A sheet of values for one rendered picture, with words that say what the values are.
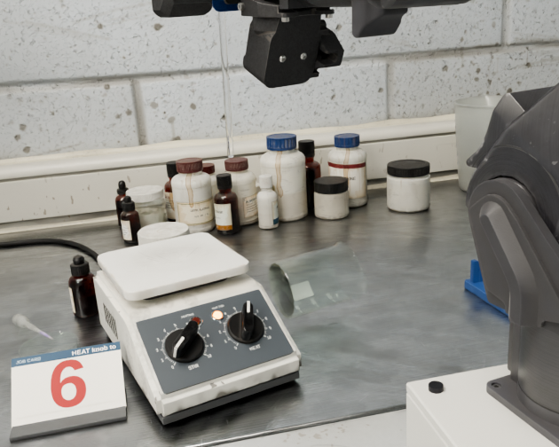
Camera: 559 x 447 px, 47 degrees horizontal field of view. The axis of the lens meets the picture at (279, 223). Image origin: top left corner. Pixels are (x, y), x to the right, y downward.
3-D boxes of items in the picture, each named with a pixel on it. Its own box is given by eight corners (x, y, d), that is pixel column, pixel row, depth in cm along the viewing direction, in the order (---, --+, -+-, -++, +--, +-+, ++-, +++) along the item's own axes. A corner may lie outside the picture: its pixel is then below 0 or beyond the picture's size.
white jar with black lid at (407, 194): (422, 215, 98) (422, 169, 96) (381, 210, 102) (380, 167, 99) (435, 203, 104) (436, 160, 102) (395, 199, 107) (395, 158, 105)
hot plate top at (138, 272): (254, 271, 59) (253, 262, 59) (127, 304, 54) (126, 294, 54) (206, 238, 69) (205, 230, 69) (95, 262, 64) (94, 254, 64)
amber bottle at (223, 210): (230, 226, 99) (225, 170, 96) (245, 231, 96) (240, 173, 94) (212, 232, 97) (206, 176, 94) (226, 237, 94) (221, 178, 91)
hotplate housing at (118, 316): (305, 381, 55) (300, 297, 53) (161, 432, 50) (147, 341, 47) (208, 295, 74) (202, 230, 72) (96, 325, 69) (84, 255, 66)
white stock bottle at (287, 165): (310, 208, 105) (306, 130, 101) (305, 222, 98) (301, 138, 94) (267, 209, 106) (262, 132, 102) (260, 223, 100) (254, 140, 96)
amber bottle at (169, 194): (175, 216, 106) (168, 159, 103) (196, 217, 105) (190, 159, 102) (163, 223, 102) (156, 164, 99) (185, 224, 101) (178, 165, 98)
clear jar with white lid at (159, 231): (203, 284, 78) (197, 222, 75) (185, 305, 72) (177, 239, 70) (158, 282, 79) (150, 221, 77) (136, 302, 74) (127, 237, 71)
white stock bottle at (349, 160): (333, 197, 111) (330, 131, 107) (369, 198, 109) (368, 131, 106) (326, 207, 105) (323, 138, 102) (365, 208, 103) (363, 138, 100)
